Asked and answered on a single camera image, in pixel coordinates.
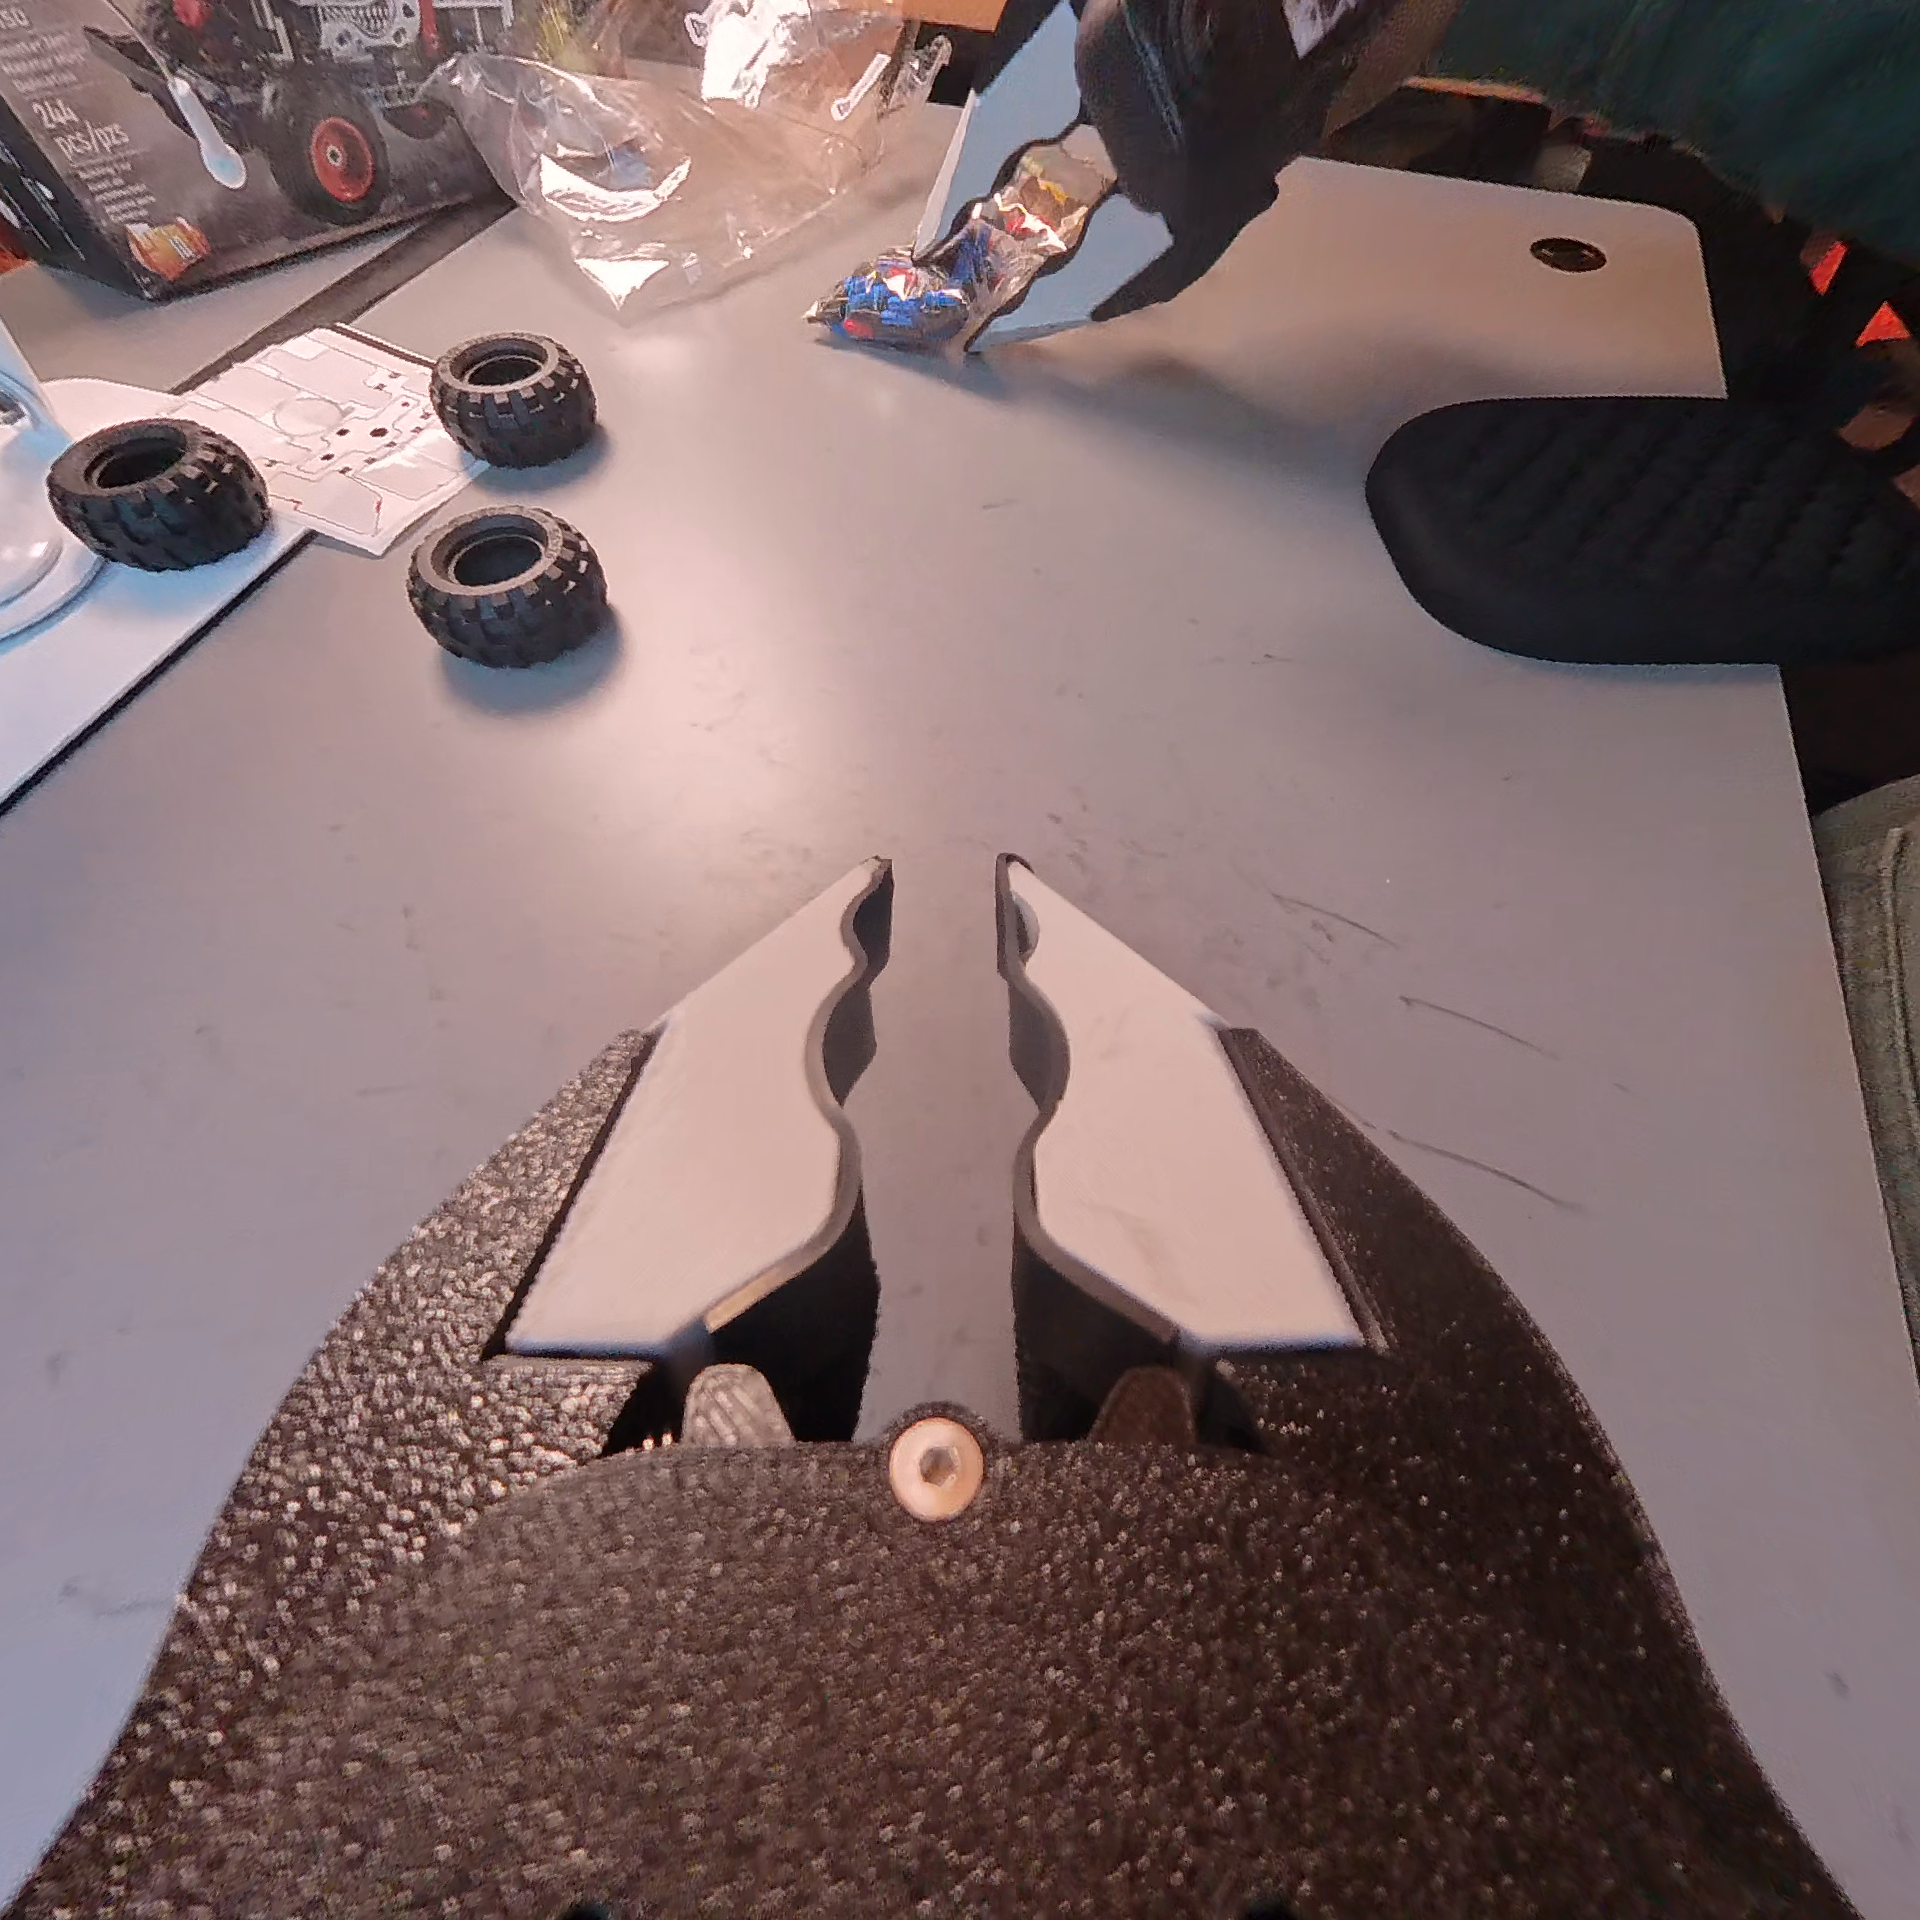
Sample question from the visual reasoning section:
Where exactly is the black toy tire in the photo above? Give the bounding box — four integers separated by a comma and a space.
408, 506, 613, 670
429, 331, 599, 471
45, 419, 270, 575

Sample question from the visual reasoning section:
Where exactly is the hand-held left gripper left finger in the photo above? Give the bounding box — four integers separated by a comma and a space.
497, 859, 899, 1418

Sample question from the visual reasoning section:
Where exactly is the white stand base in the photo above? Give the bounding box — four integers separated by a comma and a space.
0, 315, 313, 807

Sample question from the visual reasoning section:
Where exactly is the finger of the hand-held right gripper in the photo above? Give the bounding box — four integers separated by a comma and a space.
1087, 183, 1287, 323

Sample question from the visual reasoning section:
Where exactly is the toy truck box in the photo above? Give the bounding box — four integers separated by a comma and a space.
0, 0, 519, 302

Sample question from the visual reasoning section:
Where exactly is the small bag of toy pins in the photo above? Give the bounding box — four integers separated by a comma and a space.
801, 152, 1126, 361

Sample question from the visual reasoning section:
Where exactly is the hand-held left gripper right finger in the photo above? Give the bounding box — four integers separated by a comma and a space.
996, 859, 1374, 1418

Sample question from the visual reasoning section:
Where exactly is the person's torso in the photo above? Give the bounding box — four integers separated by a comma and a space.
1809, 773, 1920, 1292

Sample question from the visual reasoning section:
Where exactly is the person's right forearm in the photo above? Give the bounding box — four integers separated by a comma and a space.
1320, 0, 1920, 236

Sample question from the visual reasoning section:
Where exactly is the white sticker sheet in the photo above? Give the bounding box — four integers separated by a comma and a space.
174, 323, 497, 559

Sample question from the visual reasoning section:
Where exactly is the large clear plastic bag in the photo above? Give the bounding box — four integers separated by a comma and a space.
451, 0, 967, 320

